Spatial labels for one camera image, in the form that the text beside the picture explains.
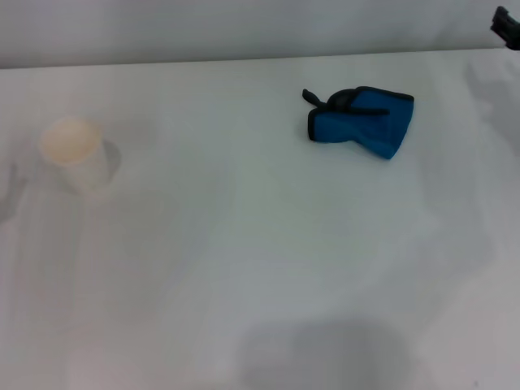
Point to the white paper cup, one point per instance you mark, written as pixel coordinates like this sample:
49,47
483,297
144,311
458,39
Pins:
71,142

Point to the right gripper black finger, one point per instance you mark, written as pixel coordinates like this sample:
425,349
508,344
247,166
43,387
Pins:
507,26

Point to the blue rag with black trim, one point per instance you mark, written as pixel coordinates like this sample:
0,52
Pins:
357,122

